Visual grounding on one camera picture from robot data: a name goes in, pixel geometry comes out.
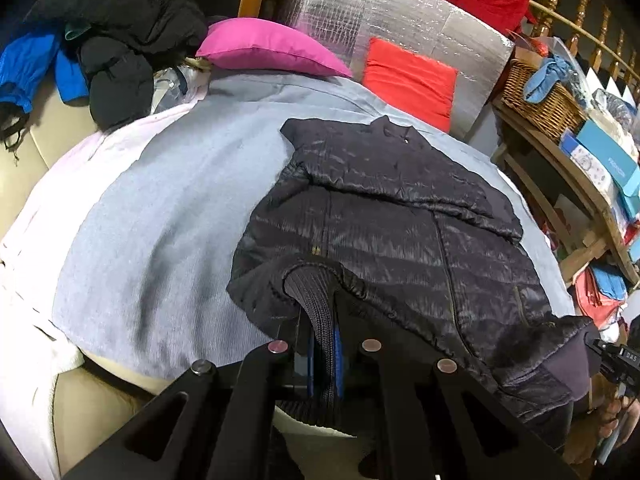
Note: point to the black quilted jacket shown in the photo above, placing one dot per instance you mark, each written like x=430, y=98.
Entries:
x=400, y=240

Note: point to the pale pink bed sheet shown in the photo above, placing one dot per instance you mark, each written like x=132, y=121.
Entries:
x=75, y=160

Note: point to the red pillow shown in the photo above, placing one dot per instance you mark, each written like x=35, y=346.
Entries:
x=405, y=80

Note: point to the silver foil insulation mat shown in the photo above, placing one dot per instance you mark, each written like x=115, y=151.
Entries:
x=400, y=5

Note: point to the person's right hand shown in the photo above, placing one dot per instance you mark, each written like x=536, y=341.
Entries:
x=612, y=417

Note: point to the wicker basket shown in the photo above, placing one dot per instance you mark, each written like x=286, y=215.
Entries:
x=550, y=110

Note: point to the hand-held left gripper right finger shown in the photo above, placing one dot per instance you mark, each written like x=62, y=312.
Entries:
x=340, y=370

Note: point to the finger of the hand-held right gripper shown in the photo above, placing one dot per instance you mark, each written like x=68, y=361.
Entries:
x=612, y=357

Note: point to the blue folded cloth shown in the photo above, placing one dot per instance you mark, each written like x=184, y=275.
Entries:
x=614, y=285

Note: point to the grey blanket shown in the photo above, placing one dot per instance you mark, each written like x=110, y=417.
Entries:
x=175, y=210

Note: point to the black puffy coat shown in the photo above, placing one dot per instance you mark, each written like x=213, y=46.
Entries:
x=130, y=10

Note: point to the clear plastic bag with clothes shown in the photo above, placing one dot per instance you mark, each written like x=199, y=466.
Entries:
x=172, y=85

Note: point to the red cloth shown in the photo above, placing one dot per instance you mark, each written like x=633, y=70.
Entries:
x=587, y=290

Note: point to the teal cloth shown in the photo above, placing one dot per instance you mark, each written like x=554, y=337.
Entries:
x=75, y=32

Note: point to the white patterned box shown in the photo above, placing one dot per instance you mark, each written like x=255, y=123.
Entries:
x=587, y=162

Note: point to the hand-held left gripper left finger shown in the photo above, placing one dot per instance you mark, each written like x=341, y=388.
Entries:
x=310, y=370

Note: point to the wooden side table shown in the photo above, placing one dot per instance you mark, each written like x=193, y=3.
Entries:
x=575, y=185

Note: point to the magenta pillow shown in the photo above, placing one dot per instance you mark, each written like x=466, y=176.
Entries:
x=265, y=45

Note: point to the blue cardboard box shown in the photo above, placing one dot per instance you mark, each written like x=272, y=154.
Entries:
x=610, y=152

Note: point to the blue jacket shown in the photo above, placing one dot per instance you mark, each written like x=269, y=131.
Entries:
x=25, y=65

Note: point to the light blue cloth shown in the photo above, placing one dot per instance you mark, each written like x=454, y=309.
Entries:
x=547, y=77

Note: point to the beige sofa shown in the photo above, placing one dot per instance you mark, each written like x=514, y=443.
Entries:
x=55, y=120

